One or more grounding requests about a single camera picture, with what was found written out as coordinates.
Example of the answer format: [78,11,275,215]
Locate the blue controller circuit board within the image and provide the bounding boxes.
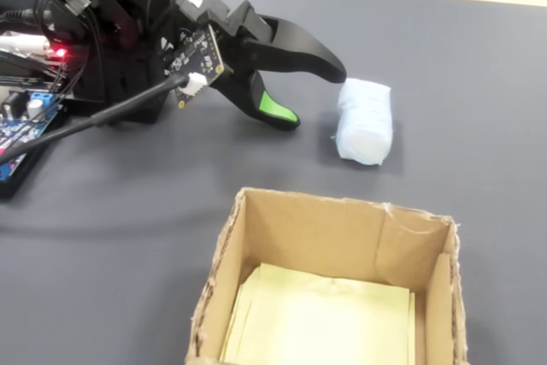
[0,89,66,182]

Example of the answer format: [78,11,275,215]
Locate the pale yellow paper sheet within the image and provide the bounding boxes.
[220,262,417,365]

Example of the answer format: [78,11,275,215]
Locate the black power plug cable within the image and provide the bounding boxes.
[0,8,44,25]

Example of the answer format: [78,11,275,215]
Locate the black camera circuit board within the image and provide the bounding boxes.
[164,25,226,112]

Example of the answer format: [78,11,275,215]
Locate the thick black camera cable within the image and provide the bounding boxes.
[0,74,191,166]

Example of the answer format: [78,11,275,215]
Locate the thin black servo wires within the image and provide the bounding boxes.
[34,0,106,99]

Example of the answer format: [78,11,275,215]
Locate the white cloth block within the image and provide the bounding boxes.
[331,77,393,168]

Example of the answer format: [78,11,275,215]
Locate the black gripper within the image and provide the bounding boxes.
[174,0,348,132]

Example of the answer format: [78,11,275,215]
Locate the grey table mat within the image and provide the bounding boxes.
[0,0,547,365]

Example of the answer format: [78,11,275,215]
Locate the open brown cardboard box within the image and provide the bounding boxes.
[184,187,469,365]

